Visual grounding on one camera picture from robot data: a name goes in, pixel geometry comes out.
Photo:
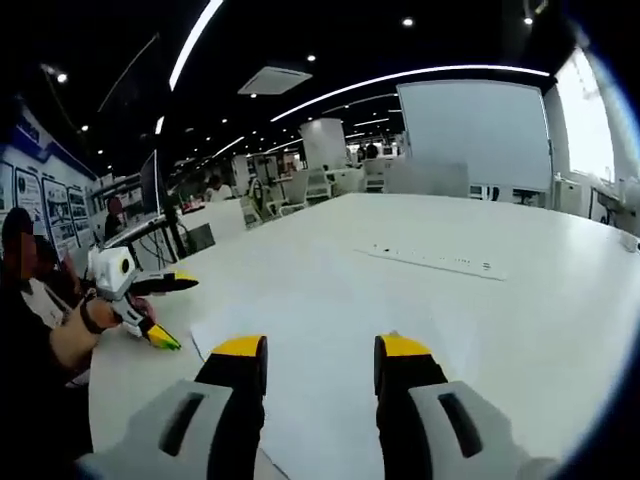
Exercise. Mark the white utility sink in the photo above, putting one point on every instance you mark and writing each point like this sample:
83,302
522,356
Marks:
617,200

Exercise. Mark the white table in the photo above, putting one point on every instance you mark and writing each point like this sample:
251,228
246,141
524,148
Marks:
500,230

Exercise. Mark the stack of white printing papers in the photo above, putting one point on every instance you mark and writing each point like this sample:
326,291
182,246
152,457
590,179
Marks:
320,350

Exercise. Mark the flat white strip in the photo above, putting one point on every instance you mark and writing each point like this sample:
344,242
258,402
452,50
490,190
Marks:
430,261

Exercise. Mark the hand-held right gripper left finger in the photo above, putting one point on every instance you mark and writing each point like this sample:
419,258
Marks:
225,425

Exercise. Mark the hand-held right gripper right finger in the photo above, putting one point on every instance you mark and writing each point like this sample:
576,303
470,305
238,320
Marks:
415,425

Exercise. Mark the blue white wall poster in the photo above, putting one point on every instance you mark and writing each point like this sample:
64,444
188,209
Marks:
50,200

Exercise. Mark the person's left hand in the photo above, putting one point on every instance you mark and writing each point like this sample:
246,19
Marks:
107,315

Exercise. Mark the small white box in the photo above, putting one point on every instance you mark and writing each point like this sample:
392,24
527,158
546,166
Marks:
631,242

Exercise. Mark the black wristband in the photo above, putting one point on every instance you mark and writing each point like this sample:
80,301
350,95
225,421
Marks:
91,317

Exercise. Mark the open laptop on stand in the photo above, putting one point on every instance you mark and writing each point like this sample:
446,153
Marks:
149,182

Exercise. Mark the straight ceiling light strip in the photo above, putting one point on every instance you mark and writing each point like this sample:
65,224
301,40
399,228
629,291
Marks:
400,77

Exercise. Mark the whiteboard on stand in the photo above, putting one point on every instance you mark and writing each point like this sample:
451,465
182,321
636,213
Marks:
475,132

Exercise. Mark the white office chair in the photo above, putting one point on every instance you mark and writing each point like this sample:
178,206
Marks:
317,185
260,202

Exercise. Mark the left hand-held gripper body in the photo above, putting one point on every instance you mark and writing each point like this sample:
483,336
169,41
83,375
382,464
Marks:
112,272

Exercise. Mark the white square pillar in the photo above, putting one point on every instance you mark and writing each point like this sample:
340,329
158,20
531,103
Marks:
323,142

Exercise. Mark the ceiling air conditioner vent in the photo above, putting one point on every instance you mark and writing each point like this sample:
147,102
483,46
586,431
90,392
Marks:
274,80

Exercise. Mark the long curved ceiling light strip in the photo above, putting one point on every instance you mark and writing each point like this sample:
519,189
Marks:
192,40

